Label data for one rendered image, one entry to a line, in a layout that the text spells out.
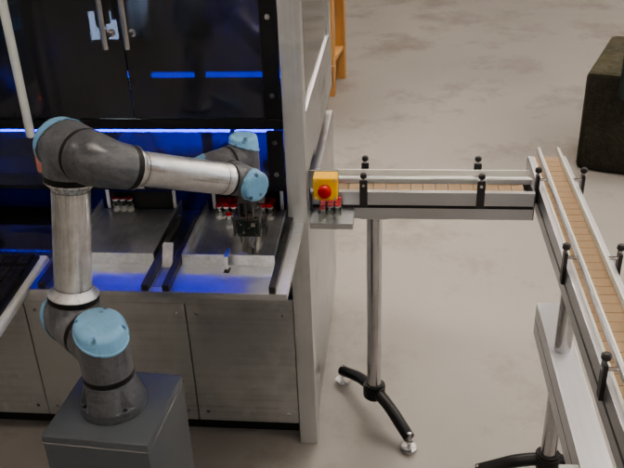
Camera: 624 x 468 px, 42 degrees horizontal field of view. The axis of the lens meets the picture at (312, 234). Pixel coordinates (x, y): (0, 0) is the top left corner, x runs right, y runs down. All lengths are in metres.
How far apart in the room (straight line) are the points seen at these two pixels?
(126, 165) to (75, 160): 0.10
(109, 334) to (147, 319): 0.94
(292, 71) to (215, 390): 1.17
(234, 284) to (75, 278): 0.47
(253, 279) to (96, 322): 0.51
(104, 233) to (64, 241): 0.66
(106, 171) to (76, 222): 0.19
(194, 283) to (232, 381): 0.71
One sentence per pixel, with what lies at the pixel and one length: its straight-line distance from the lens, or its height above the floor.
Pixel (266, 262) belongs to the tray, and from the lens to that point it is 2.24.
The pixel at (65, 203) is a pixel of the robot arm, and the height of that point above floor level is 1.26.
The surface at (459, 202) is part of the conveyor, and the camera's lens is 2.54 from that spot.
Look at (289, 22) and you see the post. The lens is 2.25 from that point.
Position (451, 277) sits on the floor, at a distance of 3.89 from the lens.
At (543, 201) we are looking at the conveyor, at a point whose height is 0.93.
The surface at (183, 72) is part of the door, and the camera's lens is 2.35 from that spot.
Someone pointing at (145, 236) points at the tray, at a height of 0.88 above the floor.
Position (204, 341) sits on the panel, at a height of 0.43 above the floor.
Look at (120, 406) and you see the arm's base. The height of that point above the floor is 0.83.
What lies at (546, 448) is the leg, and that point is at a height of 0.18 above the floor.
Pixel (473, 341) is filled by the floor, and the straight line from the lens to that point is 3.47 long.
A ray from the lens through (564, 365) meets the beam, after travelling 2.48.
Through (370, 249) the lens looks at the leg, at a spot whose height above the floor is 0.71.
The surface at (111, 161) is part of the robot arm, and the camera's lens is 1.70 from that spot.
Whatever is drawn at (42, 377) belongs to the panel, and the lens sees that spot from 3.05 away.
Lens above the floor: 2.02
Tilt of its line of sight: 28 degrees down
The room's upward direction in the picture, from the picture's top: 2 degrees counter-clockwise
